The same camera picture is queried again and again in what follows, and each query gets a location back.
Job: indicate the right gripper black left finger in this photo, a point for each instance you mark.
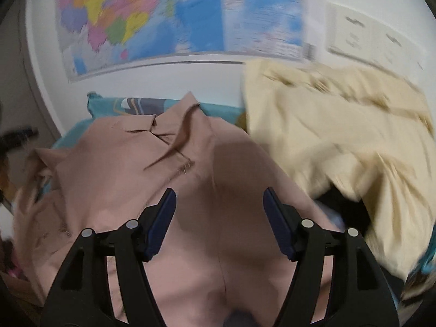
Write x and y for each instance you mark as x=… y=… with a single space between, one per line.
x=80 y=293

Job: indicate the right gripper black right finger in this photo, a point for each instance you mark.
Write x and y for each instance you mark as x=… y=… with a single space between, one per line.
x=359 y=293

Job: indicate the pink zip jacket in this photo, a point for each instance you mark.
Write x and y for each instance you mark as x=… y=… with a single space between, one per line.
x=219 y=254

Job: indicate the cream yellow garment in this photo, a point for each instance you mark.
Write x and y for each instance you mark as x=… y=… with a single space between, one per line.
x=366 y=132

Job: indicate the teal patterned bed sheet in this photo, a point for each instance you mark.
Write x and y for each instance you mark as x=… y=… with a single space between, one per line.
x=98 y=106

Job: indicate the white wall switch panel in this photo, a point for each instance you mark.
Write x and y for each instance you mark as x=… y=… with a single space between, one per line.
x=359 y=36

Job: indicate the colourful wall map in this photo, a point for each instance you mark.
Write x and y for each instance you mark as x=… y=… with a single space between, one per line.
x=96 y=35

